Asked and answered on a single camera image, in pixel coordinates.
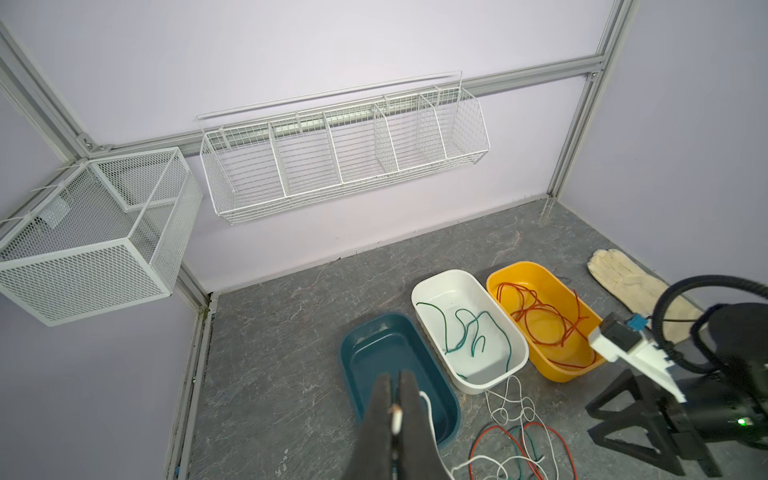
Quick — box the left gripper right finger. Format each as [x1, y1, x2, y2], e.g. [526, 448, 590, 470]
[397, 370, 451, 480]

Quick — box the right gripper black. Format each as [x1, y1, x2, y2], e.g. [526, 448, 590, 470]
[586, 370, 767, 477]

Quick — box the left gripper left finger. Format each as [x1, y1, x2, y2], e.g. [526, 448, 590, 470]
[342, 373, 394, 480]

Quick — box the white cable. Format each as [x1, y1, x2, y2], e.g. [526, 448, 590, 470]
[389, 374, 562, 480]

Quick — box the cable pile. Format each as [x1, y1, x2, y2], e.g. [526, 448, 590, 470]
[467, 421, 579, 480]

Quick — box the red cable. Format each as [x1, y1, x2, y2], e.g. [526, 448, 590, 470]
[495, 281, 598, 370]

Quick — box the green cable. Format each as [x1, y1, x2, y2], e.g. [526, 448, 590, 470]
[455, 307, 514, 374]
[415, 301, 487, 356]

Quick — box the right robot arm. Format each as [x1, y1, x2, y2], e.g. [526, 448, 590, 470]
[586, 275, 767, 478]

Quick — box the dark teal plastic bin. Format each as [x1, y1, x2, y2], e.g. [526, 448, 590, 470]
[340, 313, 461, 447]

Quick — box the yellow plastic bin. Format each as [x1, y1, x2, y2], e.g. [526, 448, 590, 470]
[486, 261, 605, 383]

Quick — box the beige work glove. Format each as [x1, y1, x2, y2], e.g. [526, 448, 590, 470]
[587, 249, 703, 344]

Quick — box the white plastic bin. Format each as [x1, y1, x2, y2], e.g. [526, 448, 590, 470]
[411, 269, 529, 395]

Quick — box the white mesh box basket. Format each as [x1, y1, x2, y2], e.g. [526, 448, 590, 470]
[1, 147, 203, 326]

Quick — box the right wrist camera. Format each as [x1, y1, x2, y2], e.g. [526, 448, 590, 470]
[588, 313, 687, 403]

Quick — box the white wire shelf basket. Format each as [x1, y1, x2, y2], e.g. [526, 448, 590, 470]
[196, 73, 490, 225]

